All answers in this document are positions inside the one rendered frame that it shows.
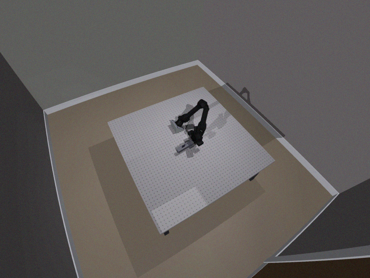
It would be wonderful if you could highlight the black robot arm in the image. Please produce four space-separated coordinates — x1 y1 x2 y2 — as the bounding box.
175 99 209 142

